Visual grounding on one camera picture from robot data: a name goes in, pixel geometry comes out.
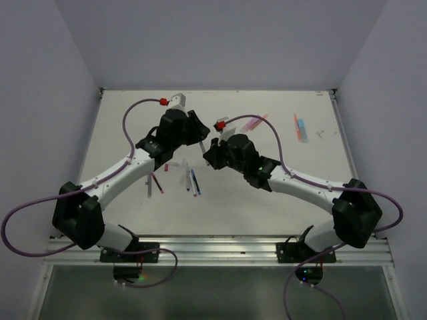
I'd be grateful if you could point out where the orange pen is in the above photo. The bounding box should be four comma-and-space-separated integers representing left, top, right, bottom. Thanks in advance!
294, 113, 301, 141

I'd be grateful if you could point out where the white blue-tipped marker pen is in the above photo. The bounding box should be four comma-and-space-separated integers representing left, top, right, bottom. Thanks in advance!
185, 161, 191, 191

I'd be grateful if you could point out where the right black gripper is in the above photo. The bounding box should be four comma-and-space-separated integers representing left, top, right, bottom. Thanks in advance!
204, 134, 247, 174

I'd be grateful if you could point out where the pink highlighter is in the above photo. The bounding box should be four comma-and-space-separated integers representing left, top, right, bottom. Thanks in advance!
240, 117, 262, 133

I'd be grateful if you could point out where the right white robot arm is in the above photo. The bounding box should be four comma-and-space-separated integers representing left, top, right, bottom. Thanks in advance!
203, 134, 382, 262

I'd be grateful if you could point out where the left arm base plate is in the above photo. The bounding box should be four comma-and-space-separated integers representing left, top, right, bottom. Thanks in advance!
99, 241, 159, 263

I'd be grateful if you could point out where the green capped marker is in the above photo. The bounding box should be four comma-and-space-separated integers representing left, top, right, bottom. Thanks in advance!
199, 141, 206, 154

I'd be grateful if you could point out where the red pen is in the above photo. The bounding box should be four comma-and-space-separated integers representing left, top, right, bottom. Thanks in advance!
151, 173, 164, 194

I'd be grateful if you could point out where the light blue highlighter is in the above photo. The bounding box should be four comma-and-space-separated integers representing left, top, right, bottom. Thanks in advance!
297, 119, 308, 143

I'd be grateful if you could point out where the aluminium rail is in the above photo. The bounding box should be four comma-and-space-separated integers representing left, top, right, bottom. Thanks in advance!
43, 236, 394, 267

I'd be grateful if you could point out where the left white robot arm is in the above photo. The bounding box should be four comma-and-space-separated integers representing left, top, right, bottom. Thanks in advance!
52, 109, 210, 262

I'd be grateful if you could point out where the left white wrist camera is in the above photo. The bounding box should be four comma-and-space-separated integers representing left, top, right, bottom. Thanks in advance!
167, 93, 186, 113

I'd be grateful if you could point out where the blue pen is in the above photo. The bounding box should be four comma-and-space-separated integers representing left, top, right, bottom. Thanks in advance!
190, 168, 201, 195

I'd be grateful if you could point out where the purple highlighter pen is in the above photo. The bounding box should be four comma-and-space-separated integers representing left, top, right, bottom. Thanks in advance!
146, 174, 152, 199

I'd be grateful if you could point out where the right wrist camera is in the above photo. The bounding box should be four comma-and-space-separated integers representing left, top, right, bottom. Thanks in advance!
215, 117, 237, 142

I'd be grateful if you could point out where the pink capped marker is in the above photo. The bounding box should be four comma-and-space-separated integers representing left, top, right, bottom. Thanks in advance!
189, 173, 197, 197

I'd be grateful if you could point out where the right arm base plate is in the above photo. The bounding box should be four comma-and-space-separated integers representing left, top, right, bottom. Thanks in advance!
276, 242, 318, 263

